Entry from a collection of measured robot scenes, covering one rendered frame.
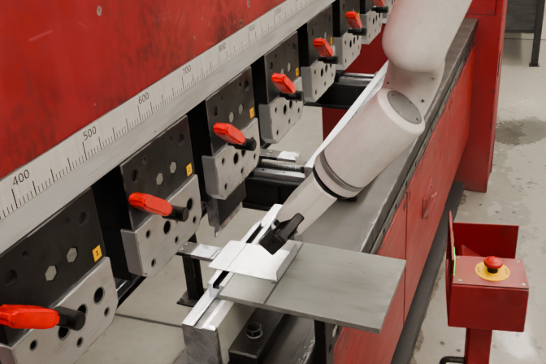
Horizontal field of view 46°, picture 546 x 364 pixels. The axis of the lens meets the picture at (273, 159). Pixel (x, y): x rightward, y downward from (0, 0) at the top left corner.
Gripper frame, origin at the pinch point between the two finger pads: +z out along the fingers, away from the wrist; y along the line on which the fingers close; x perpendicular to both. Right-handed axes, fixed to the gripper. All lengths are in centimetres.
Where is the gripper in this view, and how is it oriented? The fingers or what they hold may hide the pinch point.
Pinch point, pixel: (279, 232)
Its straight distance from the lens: 108.1
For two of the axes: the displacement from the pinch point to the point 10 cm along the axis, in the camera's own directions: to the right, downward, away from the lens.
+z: -5.4, 6.1, 5.8
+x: 7.5, 6.6, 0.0
